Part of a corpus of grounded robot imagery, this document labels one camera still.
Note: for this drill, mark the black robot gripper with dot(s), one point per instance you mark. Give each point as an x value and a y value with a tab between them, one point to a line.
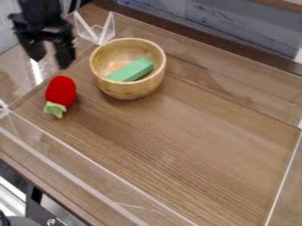
41	23

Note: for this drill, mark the red plush strawberry toy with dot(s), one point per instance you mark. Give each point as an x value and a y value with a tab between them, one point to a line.
61	95

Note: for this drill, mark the wooden bowl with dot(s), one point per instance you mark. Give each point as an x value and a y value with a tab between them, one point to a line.
115	54

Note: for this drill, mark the green rectangular block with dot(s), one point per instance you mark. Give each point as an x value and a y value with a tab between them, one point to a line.
133	71

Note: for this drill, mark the clear acrylic corner bracket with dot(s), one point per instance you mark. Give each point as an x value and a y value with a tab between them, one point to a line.
97	34

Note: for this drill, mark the clear acrylic tray wall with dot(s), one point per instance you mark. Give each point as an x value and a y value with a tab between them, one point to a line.
99	196

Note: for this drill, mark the black table leg bracket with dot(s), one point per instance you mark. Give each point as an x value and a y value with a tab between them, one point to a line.
24	211

